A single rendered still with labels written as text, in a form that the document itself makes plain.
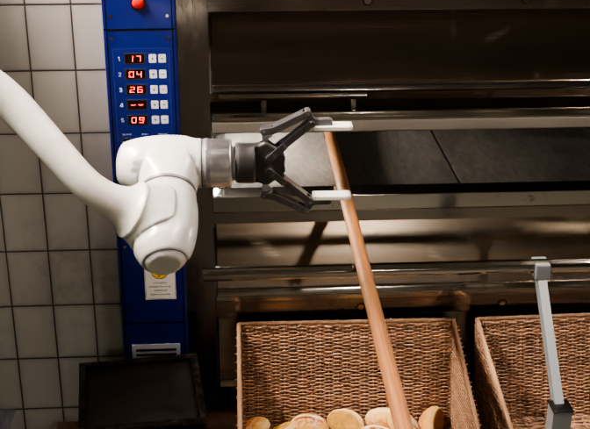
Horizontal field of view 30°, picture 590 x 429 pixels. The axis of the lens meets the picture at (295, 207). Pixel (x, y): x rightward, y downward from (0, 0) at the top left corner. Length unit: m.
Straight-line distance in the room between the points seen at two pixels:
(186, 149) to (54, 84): 0.66
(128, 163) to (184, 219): 0.18
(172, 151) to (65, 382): 1.08
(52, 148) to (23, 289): 0.96
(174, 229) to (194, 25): 0.77
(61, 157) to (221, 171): 0.30
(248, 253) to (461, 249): 0.53
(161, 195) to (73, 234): 0.85
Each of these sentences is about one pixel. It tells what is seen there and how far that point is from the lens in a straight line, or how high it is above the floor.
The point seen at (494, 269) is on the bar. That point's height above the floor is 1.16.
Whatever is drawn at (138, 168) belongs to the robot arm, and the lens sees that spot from 1.96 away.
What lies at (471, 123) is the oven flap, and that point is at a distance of 2.47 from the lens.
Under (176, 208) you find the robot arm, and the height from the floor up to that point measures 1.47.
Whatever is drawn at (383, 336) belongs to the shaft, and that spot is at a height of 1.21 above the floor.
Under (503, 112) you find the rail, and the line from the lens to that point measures 2.48.
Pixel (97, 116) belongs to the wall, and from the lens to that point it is 2.57.
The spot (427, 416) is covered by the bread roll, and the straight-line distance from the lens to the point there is 2.78.
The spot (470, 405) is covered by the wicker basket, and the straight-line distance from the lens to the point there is 2.62.
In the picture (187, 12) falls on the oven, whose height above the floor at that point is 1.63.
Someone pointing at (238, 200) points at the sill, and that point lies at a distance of 2.63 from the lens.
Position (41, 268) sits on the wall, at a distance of 2.74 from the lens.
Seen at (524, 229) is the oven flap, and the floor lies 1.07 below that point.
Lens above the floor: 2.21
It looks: 24 degrees down
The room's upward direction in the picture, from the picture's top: straight up
